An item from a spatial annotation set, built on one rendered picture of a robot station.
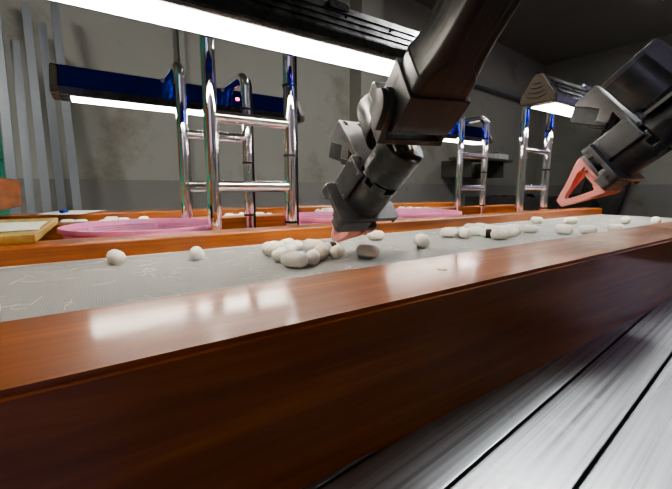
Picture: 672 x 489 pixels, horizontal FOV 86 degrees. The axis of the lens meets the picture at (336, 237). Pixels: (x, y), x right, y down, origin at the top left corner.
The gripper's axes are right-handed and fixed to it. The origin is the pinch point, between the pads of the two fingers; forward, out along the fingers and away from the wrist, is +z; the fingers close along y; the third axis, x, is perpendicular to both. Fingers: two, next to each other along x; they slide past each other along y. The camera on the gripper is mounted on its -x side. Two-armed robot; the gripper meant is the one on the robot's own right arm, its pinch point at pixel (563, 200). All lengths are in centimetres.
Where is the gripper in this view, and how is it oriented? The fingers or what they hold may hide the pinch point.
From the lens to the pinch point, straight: 71.2
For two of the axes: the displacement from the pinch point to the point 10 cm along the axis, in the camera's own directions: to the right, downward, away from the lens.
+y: -8.3, 0.7, -5.5
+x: 3.6, 8.3, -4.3
